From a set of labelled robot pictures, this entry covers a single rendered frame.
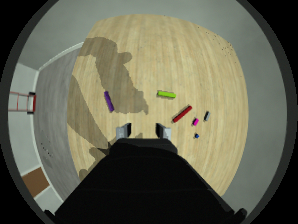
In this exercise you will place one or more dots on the lime green rod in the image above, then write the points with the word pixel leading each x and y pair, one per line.
pixel 167 94

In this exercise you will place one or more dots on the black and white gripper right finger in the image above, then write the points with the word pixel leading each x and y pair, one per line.
pixel 163 132

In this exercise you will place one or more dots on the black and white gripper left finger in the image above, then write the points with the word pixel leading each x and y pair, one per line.
pixel 123 131

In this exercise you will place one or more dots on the red rod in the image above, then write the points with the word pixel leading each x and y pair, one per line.
pixel 182 114

